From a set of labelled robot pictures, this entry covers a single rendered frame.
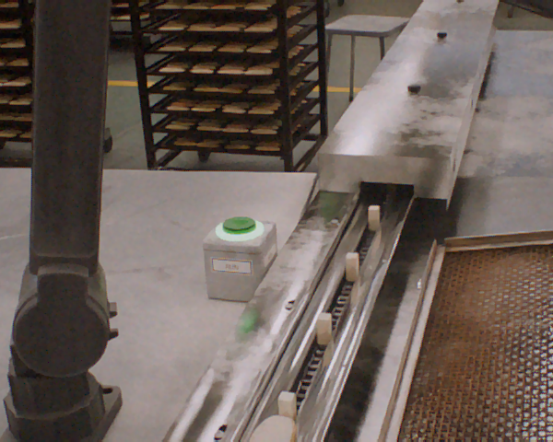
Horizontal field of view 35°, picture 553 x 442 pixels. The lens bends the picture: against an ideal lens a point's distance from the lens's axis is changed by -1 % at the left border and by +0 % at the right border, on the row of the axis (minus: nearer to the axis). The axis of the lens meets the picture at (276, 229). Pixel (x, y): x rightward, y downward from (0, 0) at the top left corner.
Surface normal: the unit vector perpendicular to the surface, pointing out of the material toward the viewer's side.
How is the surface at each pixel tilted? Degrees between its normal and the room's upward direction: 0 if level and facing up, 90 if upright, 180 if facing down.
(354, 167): 90
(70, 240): 80
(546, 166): 0
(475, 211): 0
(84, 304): 90
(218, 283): 90
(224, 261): 90
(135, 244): 0
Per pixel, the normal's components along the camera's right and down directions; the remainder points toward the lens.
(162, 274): -0.05, -0.91
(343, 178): -0.28, 0.41
